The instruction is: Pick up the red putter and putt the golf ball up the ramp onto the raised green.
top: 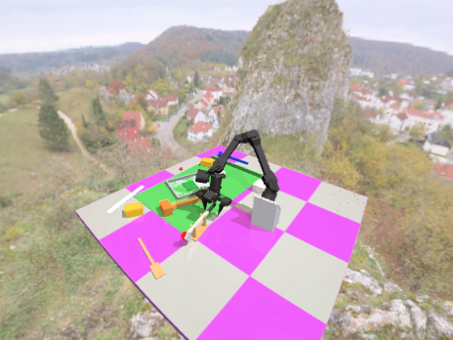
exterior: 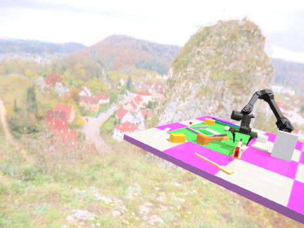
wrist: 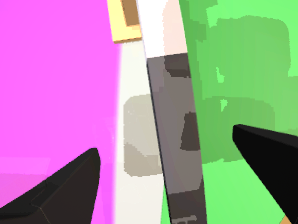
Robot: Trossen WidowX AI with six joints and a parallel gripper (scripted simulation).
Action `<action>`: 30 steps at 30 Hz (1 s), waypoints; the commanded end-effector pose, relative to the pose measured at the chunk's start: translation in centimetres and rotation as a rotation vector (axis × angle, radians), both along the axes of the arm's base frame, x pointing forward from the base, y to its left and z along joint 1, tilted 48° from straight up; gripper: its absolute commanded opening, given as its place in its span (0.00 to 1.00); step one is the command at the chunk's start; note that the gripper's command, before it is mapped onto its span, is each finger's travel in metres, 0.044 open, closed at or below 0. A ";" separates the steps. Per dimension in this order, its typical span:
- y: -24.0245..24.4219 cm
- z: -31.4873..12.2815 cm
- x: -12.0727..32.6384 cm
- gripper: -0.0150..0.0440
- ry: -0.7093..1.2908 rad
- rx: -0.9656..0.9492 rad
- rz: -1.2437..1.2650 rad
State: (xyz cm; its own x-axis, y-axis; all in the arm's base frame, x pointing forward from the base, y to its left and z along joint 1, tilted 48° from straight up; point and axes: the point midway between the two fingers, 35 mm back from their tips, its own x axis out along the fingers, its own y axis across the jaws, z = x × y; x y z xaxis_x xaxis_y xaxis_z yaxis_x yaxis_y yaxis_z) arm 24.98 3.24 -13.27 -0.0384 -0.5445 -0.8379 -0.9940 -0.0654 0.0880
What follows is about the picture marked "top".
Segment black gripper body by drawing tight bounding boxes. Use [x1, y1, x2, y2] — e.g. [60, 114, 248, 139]
[196, 185, 232, 207]

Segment yellow block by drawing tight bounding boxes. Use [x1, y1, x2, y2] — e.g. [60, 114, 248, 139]
[125, 202, 144, 218]
[200, 157, 215, 167]

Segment bright green flat mat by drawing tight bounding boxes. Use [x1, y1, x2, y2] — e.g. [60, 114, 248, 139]
[133, 163, 262, 233]

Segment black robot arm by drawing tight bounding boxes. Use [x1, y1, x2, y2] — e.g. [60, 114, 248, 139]
[195, 129, 280, 204]

